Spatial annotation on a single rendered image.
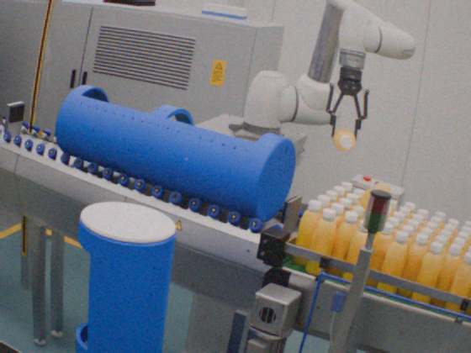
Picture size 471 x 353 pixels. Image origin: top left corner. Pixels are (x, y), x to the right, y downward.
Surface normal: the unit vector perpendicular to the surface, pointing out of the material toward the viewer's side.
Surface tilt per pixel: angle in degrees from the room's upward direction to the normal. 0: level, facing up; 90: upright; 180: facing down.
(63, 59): 90
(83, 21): 90
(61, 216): 109
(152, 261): 90
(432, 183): 90
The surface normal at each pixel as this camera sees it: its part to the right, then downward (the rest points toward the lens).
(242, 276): -0.50, 0.50
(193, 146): -0.34, -0.27
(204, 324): -0.36, 0.22
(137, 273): 0.37, 0.33
